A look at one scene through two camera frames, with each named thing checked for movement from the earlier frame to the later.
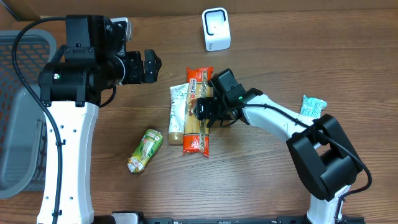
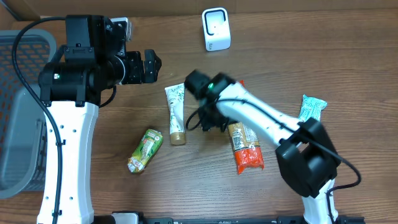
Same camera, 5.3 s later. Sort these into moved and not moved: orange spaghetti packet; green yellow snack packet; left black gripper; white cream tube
Moved: orange spaghetti packet
Not moved: white cream tube; left black gripper; green yellow snack packet
